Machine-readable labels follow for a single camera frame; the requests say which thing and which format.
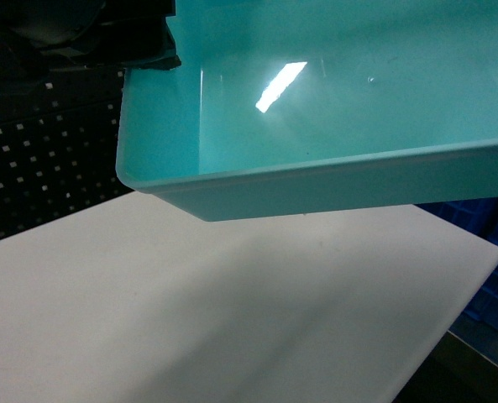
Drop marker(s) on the black perforated metal panel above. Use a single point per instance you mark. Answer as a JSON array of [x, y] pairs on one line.
[[58, 147]]

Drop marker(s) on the blue plastic crate right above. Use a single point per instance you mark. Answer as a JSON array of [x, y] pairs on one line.
[[477, 322]]

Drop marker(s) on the teal plastic bin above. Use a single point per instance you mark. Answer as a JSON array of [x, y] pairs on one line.
[[286, 107]]

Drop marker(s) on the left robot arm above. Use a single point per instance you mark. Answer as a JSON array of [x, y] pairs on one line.
[[38, 37]]

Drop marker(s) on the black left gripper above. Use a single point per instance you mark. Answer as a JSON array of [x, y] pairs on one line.
[[133, 34]]

